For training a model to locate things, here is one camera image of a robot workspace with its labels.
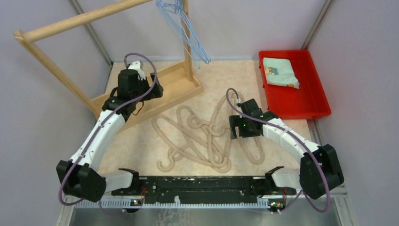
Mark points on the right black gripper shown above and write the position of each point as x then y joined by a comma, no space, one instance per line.
236,121

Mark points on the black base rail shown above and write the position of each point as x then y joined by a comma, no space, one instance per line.
202,189

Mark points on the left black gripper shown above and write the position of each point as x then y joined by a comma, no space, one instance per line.
155,92

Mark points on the white cable duct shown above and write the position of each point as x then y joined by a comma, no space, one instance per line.
129,203

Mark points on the red plastic bin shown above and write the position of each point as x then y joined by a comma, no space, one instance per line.
309,101

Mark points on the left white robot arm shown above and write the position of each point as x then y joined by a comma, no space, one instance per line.
79,175

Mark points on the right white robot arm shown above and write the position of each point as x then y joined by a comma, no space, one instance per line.
319,168

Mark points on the wooden clothes rack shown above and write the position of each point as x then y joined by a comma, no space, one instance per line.
178,81

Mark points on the folded light green cloth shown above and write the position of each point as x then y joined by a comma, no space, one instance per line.
279,72

